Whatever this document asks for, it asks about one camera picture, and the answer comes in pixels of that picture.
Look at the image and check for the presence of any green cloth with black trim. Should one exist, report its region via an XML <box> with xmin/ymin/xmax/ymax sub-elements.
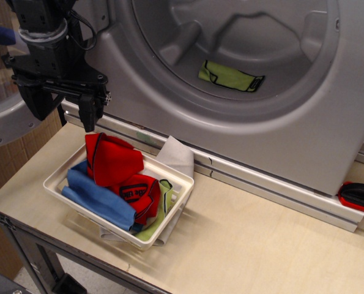
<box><xmin>198</xmin><ymin>60</ymin><xmax>265</xmax><ymax>92</ymax></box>

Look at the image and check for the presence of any blue cloth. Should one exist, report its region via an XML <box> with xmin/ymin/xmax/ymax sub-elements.
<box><xmin>62</xmin><ymin>161</ymin><xmax>143</xmax><ymax>232</ymax></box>

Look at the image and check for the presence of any red and black tool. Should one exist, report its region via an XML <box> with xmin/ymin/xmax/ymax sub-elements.
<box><xmin>338</xmin><ymin>182</ymin><xmax>364</xmax><ymax>212</ymax></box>

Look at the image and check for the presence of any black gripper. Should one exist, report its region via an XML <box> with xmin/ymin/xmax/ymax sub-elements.
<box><xmin>2</xmin><ymin>37</ymin><xmax>111</xmax><ymax>132</ymax></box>

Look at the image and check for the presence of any green cloth in basket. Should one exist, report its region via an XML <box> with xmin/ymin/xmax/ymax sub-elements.
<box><xmin>135</xmin><ymin>179</ymin><xmax>173</xmax><ymax>241</ymax></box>

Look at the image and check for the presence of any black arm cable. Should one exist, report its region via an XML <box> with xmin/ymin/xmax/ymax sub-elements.
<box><xmin>67</xmin><ymin>9</ymin><xmax>97</xmax><ymax>51</ymax></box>

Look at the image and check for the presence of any aluminium extrusion rail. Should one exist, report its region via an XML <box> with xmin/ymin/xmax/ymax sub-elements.
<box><xmin>61</xmin><ymin>100</ymin><xmax>364</xmax><ymax>233</ymax></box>

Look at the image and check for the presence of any metal table frame leg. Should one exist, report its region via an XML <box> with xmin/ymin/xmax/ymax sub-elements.
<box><xmin>0</xmin><ymin>208</ymin><xmax>87</xmax><ymax>294</ymax></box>

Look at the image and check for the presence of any grey toy washing machine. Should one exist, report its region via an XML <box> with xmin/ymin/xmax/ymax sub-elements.
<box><xmin>78</xmin><ymin>1</ymin><xmax>364</xmax><ymax>194</ymax></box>

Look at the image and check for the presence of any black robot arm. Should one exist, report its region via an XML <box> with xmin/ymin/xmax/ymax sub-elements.
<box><xmin>3</xmin><ymin>1</ymin><xmax>111</xmax><ymax>132</ymax></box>

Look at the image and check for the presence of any washing machine round door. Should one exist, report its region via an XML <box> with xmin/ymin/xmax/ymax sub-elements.
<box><xmin>0</xmin><ymin>26</ymin><xmax>40</xmax><ymax>146</ymax></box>

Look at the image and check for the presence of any red cloth with black trim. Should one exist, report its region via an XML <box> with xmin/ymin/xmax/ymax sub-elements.
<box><xmin>85</xmin><ymin>133</ymin><xmax>160</xmax><ymax>226</ymax></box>

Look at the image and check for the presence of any white plastic basket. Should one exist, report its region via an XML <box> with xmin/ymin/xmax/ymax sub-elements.
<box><xmin>43</xmin><ymin>145</ymin><xmax>194</xmax><ymax>251</ymax></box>

